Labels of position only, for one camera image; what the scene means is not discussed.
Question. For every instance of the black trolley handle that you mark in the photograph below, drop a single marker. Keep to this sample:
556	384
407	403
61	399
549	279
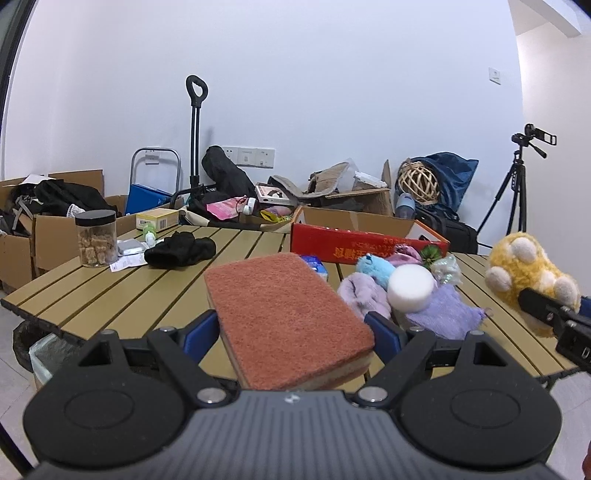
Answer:
197	91

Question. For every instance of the woven rattan ball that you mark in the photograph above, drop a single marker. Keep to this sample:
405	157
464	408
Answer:
416	179

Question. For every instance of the green small bottle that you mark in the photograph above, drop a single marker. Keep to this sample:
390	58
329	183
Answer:
149	234

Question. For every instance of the iridescent crumpled wrapper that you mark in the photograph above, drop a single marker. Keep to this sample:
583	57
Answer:
447	270

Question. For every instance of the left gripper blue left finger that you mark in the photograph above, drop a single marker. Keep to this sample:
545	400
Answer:
198	337

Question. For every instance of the black cloth on table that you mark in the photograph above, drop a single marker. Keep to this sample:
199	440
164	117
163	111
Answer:
180	250

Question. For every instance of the olive folding slat table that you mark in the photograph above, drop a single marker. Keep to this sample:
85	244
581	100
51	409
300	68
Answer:
76	302

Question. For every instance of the blue tissue pack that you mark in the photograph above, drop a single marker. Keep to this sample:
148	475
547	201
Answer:
316	264

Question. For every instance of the red cardboard fruit box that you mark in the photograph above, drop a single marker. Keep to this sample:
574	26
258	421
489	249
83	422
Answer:
338	236

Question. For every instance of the yellow small carton box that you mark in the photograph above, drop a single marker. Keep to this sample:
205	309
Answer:
158	219

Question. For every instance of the light blue plush toy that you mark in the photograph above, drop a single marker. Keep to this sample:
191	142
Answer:
378	268

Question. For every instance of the brown cardboard box open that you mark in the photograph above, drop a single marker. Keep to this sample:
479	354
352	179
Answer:
345	187

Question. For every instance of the yellow plush hamster toy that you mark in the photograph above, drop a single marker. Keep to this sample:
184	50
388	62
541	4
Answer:
518	261

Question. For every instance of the blue water bottle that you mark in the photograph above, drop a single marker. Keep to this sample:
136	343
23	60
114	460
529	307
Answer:
405	207

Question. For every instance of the white round foam puck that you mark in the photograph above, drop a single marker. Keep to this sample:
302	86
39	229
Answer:
410	288

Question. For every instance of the black drawstring bag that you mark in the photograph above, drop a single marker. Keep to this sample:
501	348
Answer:
228	178

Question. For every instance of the lilac fuzzy plush cloth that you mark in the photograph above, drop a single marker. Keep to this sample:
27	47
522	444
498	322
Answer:
364	295

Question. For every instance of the folding step stool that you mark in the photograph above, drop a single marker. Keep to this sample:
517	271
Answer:
155	175

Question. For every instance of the dark blue velvet bag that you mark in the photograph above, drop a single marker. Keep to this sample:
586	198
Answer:
454	175

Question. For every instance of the clear jar with snacks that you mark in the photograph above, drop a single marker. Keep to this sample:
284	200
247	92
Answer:
96	234

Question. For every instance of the white wall socket strip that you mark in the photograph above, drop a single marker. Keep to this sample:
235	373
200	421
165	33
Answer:
250	156

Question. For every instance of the cardboard bin with green liner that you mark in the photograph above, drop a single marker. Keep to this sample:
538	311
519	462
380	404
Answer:
47	356

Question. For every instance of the red layered sponge block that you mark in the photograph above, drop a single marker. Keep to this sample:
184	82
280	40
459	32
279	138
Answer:
283	326

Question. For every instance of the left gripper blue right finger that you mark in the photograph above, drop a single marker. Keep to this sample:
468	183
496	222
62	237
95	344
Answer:
390	339

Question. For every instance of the pink satin bow scrunchie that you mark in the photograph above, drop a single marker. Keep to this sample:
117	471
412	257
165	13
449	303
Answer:
405	254

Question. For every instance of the black suitcase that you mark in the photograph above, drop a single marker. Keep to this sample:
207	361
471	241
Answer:
462	237

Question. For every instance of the purple knit pouch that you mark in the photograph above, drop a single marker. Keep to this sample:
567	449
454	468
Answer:
447	315

